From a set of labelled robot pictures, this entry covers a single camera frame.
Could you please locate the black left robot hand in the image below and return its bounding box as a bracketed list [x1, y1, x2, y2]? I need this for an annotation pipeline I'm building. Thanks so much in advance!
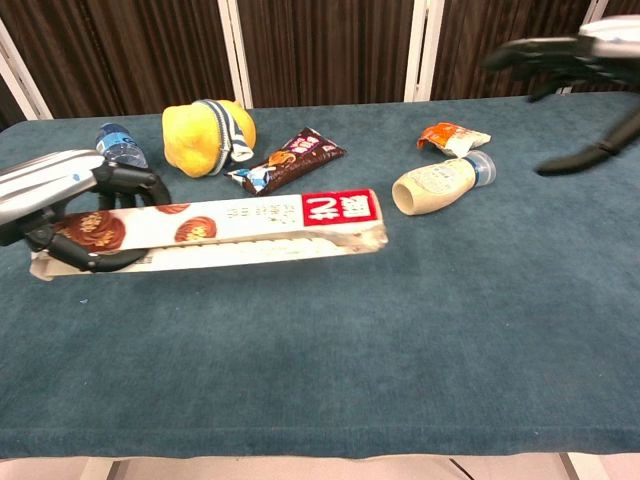
[0, 148, 172, 275]

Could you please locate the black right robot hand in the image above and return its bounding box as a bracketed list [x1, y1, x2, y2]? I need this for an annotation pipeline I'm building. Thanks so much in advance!
[481, 13, 640, 177]

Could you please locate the long white biscuit box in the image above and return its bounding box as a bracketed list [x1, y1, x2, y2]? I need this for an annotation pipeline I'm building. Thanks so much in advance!
[28, 188, 390, 283]

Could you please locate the clear plastic water bottle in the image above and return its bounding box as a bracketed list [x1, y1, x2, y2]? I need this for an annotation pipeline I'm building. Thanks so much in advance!
[94, 122, 150, 169]

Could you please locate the yellow plush toy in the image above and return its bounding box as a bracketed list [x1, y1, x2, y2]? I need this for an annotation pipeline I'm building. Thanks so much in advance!
[161, 99, 258, 179]

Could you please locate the blue white striped cloth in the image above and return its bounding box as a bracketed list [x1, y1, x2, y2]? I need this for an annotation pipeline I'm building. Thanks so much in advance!
[192, 98, 256, 177]

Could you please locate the orange white snack packet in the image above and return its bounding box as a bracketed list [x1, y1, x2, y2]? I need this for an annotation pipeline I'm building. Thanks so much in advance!
[416, 122, 492, 159]

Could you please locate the cream bottle with blue cap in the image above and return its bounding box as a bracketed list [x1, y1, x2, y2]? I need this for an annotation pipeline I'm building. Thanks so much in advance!
[391, 149, 498, 217]

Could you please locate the dark brown snack wrapper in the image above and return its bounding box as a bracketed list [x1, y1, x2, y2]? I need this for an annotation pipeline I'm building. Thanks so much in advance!
[224, 127, 347, 197]

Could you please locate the white metal table leg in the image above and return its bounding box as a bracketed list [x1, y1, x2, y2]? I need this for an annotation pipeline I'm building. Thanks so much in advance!
[558, 452, 589, 480]
[78, 458, 122, 480]

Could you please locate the teal table cloth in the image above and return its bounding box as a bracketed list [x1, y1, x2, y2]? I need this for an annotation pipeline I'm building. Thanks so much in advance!
[0, 89, 640, 461]

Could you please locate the brown screen panel white frame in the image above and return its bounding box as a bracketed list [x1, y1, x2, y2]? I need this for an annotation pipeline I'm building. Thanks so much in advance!
[227, 0, 445, 110]
[414, 0, 609, 102]
[589, 0, 640, 24]
[0, 0, 246, 122]

